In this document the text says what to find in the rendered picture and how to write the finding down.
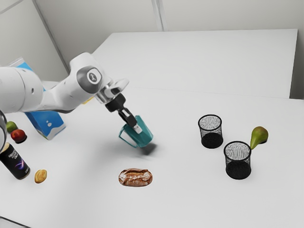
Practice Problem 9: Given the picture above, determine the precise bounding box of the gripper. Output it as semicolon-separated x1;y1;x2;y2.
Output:
104;93;143;134

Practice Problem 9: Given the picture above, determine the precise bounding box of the teal faceted mug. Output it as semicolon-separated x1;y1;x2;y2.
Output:
118;115;154;149

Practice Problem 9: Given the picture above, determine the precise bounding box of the brown bread loaf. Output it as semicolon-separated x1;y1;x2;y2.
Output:
118;168;153;187

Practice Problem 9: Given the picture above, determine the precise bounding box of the black mesh pen holder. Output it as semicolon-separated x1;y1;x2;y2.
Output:
223;141;252;180
198;114;224;150

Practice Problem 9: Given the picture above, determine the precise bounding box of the blue and white carton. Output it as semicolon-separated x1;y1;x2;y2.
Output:
6;56;67;141

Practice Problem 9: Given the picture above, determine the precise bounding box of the small yellow bread roll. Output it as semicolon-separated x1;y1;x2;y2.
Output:
34;169;48;184

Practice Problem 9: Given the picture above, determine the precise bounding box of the red apple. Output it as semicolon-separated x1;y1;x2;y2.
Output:
10;129;26;143

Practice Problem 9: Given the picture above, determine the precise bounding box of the small green pear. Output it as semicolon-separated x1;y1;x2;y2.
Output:
5;121;19;134

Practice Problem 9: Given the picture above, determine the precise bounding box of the black drink can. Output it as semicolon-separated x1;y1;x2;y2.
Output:
0;142;31;180

